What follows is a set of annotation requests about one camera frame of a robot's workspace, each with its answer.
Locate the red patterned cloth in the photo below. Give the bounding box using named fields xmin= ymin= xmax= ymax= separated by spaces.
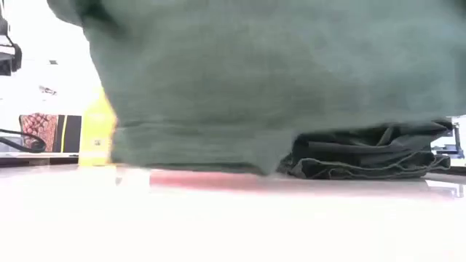
xmin=18 ymin=113 xmax=59 ymax=153

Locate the light wooden desk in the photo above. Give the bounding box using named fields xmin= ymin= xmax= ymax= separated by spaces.
xmin=0 ymin=152 xmax=80 ymax=167

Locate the dark green garment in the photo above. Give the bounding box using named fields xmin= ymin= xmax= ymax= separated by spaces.
xmin=46 ymin=0 xmax=466 ymax=176

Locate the yellow cable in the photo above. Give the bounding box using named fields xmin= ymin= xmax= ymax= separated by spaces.
xmin=60 ymin=115 xmax=69 ymax=153

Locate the orange spray bottle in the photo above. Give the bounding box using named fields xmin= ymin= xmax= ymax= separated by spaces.
xmin=78 ymin=88 xmax=118 ymax=167

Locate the white table mat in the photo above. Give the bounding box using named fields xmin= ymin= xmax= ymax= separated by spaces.
xmin=0 ymin=164 xmax=466 ymax=262

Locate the black cabinet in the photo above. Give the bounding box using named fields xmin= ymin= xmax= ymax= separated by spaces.
xmin=57 ymin=114 xmax=82 ymax=154

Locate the dark grey garment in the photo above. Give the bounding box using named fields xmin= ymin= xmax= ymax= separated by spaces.
xmin=293 ymin=122 xmax=454 ymax=156

